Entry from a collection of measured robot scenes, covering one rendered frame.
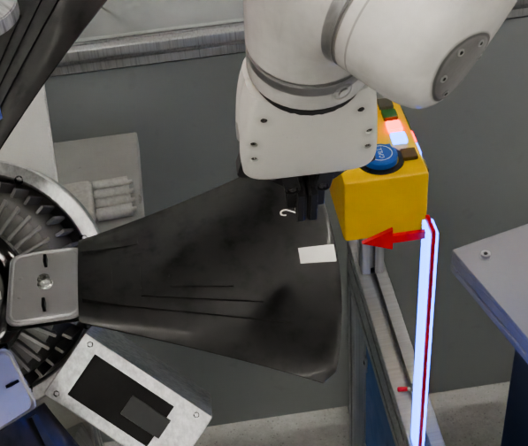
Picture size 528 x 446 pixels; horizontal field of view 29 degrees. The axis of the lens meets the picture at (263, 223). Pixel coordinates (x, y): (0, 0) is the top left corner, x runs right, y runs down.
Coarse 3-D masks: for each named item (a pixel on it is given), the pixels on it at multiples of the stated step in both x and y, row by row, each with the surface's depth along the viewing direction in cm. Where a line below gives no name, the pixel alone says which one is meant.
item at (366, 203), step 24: (408, 144) 121; (360, 168) 118; (408, 168) 118; (336, 192) 123; (360, 192) 117; (384, 192) 118; (408, 192) 118; (360, 216) 120; (384, 216) 120; (408, 216) 121
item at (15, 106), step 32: (32, 0) 88; (64, 0) 87; (96, 0) 86; (32, 32) 87; (64, 32) 86; (0, 64) 88; (32, 64) 87; (0, 96) 87; (32, 96) 86; (0, 128) 86
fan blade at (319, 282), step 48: (240, 192) 95; (96, 240) 94; (144, 240) 93; (192, 240) 92; (240, 240) 92; (288, 240) 92; (96, 288) 89; (144, 288) 89; (192, 288) 89; (240, 288) 89; (288, 288) 89; (336, 288) 89; (144, 336) 86; (192, 336) 86; (240, 336) 87; (288, 336) 87; (336, 336) 88
